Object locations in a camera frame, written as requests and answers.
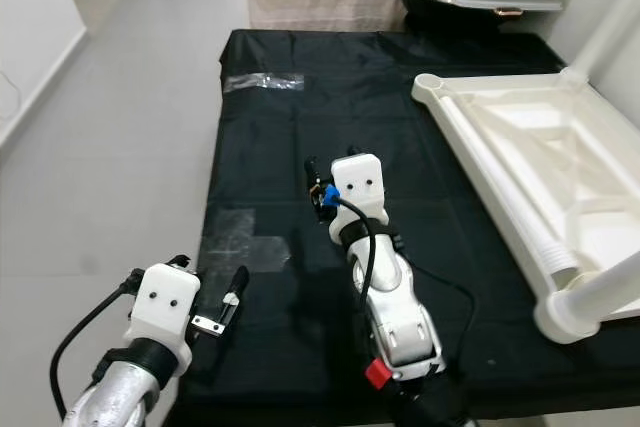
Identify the white plastic children table top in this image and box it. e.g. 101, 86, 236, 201
411, 71, 640, 346

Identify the crossed clear tape patch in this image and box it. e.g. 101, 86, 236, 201
197, 208, 290, 274

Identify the black tablecloth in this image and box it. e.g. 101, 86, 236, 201
164, 28, 640, 424

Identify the clear tape strip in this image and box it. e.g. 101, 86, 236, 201
222, 71, 307, 94

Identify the blue cable connector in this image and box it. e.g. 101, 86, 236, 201
319, 181, 342, 207

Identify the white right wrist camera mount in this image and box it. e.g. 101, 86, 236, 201
324, 153, 389, 245

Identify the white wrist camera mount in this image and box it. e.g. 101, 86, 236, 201
129, 261, 202, 375
324, 153, 389, 245

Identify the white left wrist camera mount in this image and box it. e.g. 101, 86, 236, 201
129, 261, 202, 375

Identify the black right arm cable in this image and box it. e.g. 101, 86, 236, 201
334, 196, 382, 320

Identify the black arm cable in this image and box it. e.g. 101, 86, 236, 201
49, 271, 147, 419
334, 196, 382, 320

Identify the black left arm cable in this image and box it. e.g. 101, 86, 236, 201
49, 271, 147, 419

